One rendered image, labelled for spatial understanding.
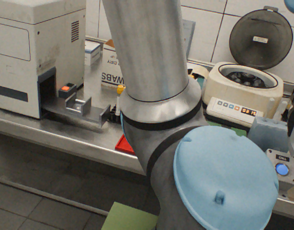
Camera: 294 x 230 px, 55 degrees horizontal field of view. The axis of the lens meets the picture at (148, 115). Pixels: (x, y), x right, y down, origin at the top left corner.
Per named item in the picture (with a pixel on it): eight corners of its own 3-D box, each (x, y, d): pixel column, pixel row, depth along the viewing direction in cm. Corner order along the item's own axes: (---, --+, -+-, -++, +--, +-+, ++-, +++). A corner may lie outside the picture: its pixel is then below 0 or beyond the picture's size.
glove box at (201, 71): (166, 101, 97) (172, 75, 92) (178, 77, 118) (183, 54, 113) (202, 109, 95) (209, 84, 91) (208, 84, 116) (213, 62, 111)
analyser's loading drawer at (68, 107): (29, 109, 77) (28, 92, 74) (43, 99, 83) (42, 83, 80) (100, 128, 74) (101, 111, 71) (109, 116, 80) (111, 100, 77)
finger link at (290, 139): (289, 144, 62) (307, 108, 58) (294, 160, 57) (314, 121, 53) (275, 141, 63) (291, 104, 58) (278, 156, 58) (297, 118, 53)
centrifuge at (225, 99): (192, 114, 92) (201, 80, 86) (212, 84, 116) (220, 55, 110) (268, 140, 85) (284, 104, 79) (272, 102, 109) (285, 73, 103)
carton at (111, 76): (98, 85, 101) (101, 42, 93) (124, 61, 125) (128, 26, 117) (166, 101, 97) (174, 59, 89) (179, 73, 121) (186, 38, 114)
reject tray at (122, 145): (114, 149, 71) (115, 146, 70) (123, 134, 76) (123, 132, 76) (140, 156, 70) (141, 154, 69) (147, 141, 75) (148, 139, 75)
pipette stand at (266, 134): (245, 156, 76) (257, 125, 71) (243, 142, 82) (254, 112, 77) (283, 166, 75) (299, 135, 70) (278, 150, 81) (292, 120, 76)
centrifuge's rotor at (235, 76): (215, 94, 95) (221, 74, 91) (223, 79, 108) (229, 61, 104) (262, 108, 91) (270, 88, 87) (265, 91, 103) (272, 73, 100)
